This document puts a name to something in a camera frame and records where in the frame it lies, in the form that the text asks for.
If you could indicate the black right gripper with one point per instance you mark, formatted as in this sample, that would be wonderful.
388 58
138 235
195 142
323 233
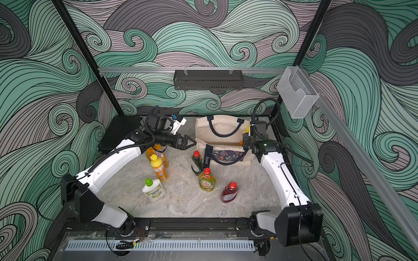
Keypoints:
246 137

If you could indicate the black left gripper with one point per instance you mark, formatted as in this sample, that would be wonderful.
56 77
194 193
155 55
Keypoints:
183 142

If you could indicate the orange bottle yellow cap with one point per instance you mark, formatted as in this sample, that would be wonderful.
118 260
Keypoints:
159 168
245 137

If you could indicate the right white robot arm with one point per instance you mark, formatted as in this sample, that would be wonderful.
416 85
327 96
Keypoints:
292 200

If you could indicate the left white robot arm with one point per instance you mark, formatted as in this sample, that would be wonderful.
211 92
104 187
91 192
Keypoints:
79 193

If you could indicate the cream canvas shopping bag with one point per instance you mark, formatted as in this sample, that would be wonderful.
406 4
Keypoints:
219 140

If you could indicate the large orange soap bottle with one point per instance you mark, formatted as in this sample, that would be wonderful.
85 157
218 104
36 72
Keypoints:
159 151

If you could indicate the yellow-green soap bottle red cap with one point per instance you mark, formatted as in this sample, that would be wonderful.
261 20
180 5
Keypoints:
206 180

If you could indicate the dark green bottle red cap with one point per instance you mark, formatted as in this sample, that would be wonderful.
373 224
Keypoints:
197 166

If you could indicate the white bottle green cap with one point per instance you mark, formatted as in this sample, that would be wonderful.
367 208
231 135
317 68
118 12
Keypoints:
153 189

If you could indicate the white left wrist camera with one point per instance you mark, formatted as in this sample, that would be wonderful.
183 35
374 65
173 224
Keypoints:
178 121

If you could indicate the clear plastic wall bin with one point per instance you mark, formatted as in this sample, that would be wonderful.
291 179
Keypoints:
297 91

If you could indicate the aluminium wall rail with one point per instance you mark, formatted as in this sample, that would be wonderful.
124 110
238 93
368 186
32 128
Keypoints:
171 70

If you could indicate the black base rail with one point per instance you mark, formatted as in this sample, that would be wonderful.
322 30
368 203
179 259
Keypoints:
196 225

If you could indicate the white slotted cable duct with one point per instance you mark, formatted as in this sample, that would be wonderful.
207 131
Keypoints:
164 245

